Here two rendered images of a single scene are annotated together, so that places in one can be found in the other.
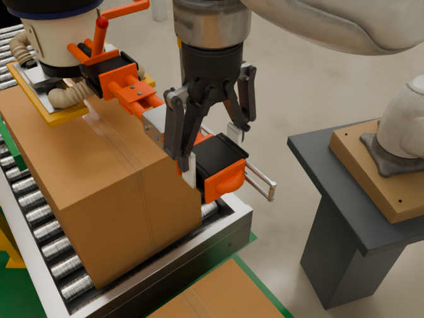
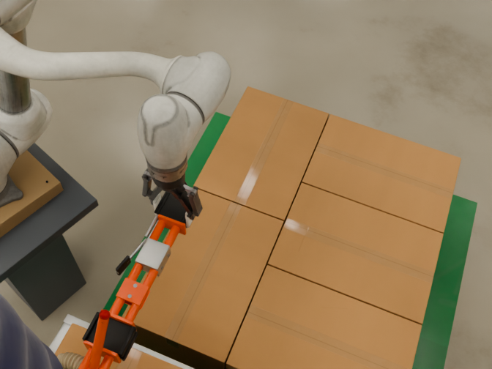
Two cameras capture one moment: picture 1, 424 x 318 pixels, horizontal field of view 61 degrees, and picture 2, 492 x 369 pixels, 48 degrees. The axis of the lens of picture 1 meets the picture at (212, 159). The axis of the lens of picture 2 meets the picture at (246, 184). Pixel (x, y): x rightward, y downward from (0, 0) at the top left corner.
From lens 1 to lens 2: 128 cm
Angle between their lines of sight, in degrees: 69
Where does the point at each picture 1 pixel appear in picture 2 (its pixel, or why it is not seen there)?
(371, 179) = (28, 203)
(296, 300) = (87, 309)
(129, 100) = (146, 288)
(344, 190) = (39, 228)
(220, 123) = not seen: outside the picture
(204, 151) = (176, 211)
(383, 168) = (15, 195)
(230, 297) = (157, 302)
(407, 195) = (38, 178)
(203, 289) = (160, 325)
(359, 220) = (69, 210)
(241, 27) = not seen: hidden behind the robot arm
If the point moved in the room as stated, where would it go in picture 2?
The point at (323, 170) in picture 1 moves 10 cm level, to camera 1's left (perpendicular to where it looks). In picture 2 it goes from (17, 250) to (28, 274)
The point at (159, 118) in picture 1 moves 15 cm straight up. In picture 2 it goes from (157, 255) to (151, 225)
